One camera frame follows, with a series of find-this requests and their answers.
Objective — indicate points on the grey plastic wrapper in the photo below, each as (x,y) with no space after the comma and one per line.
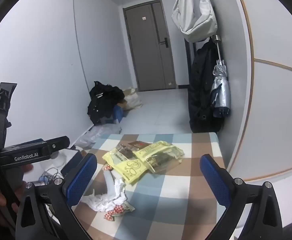
(109,182)

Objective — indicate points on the black hanging coat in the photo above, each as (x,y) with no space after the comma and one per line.
(201,85)

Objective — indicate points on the brown snack packet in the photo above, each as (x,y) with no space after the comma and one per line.
(138,144)

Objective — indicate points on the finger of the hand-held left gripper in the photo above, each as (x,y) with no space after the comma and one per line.
(0,120)

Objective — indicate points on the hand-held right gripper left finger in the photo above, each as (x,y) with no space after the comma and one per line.
(82,177)

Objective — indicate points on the silver folded umbrella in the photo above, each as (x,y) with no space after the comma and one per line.
(219,87)

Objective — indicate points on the grey-brown room door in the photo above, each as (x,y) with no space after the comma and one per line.
(146,50)

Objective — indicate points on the white wardrobe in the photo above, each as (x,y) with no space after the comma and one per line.
(273,105)

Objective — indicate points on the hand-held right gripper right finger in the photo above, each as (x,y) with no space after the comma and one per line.
(214,180)

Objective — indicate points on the checkered blanket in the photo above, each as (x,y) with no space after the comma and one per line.
(161,200)

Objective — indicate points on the white hanging bag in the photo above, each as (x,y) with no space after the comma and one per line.
(193,17)

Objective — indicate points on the red checkered wrapper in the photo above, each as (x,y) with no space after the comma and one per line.
(118,211)
(108,168)

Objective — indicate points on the yellow packet with line drawing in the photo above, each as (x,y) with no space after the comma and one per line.
(126,170)

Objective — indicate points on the yellow snack packet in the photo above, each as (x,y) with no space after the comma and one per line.
(158,150)

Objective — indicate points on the white tissue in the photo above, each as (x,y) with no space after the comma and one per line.
(103,202)

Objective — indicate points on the black clothes pile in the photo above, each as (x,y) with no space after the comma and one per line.
(103,100)

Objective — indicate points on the grey plastic bag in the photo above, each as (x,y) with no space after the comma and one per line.
(96,135)

